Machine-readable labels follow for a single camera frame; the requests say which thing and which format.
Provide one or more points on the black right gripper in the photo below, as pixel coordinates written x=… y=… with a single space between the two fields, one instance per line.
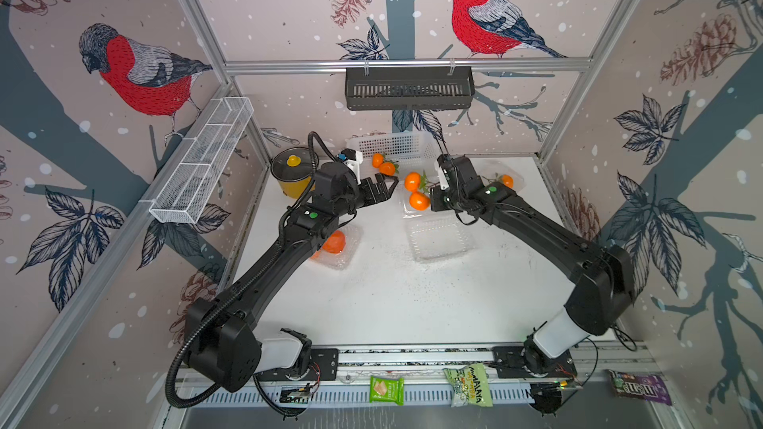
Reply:
x=435 y=194

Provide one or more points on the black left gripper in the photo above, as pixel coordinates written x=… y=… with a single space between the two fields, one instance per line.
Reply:
x=370 y=197

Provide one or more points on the clear clamshell three oranges branch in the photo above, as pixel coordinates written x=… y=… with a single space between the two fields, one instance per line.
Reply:
x=494 y=169

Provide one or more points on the clear clamshell four oranges branch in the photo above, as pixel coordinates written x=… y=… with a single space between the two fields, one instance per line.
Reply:
x=434 y=239

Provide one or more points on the clear clamshell oranges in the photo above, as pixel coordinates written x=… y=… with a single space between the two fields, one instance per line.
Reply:
x=354 y=235

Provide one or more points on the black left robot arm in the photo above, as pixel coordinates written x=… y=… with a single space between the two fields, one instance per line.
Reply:
x=221 y=348

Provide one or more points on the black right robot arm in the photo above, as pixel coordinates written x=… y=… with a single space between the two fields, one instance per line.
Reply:
x=603 y=278

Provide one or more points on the orange on branch far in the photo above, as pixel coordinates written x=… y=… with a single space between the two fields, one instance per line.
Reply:
x=508 y=181

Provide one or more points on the white plastic basket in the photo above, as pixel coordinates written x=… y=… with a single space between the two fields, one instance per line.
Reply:
x=403 y=146

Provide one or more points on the loose orange large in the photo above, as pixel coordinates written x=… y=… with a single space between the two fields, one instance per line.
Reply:
x=336 y=243

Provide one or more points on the yellow pot with lid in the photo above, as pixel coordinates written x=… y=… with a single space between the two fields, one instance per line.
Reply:
x=292 y=169

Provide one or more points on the green snack packet large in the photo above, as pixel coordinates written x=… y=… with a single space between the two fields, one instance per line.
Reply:
x=470 y=386

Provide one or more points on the green snack packet small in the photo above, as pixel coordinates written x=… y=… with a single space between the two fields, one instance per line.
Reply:
x=387 y=391

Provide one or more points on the purple candy packet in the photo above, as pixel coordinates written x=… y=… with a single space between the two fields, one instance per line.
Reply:
x=650 y=387

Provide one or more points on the black hanging wire shelf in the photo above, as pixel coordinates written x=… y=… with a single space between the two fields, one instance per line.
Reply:
x=426 y=88

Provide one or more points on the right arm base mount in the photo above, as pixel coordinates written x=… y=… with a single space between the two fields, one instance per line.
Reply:
x=517 y=362

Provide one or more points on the white wire wall shelf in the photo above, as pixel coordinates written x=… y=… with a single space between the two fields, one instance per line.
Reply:
x=192 y=183

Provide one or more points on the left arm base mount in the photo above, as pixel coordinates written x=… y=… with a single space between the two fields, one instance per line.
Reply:
x=323 y=366

